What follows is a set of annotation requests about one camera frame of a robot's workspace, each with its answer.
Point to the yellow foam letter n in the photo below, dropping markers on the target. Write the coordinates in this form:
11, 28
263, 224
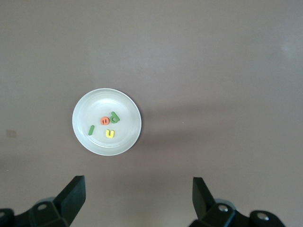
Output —
107, 134

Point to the beige brown plate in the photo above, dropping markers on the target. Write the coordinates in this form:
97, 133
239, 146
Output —
125, 142

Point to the green foam letter l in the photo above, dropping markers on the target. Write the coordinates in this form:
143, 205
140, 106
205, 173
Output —
91, 130

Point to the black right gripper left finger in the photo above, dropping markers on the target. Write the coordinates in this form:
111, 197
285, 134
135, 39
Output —
68, 205

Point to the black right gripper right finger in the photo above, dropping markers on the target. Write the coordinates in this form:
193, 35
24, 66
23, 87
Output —
208, 210

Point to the orange foam letter e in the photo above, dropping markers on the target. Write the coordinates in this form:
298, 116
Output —
103, 121

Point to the green foam letter p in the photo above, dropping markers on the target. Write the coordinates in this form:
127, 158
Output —
117, 116

